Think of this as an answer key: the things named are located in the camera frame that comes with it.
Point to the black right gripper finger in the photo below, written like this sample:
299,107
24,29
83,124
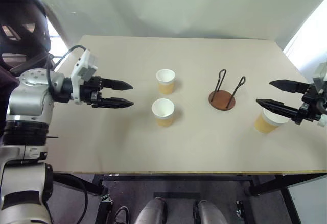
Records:
278,108
291,86

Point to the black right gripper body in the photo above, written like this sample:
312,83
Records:
310,106

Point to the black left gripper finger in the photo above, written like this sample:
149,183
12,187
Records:
117,103
117,85

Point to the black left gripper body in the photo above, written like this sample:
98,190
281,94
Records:
89,91

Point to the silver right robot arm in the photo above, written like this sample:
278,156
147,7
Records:
325,106

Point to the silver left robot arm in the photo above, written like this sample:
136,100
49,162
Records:
25,99

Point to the yellow paper cup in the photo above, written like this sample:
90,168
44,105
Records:
163,118
165,85
263,124

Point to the white panel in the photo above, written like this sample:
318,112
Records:
310,203

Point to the silver rounded robot leg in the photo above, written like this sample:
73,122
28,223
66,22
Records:
150,211
210,212

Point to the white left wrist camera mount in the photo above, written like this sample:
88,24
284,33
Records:
84,65

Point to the black table frame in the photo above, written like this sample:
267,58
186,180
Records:
178,177

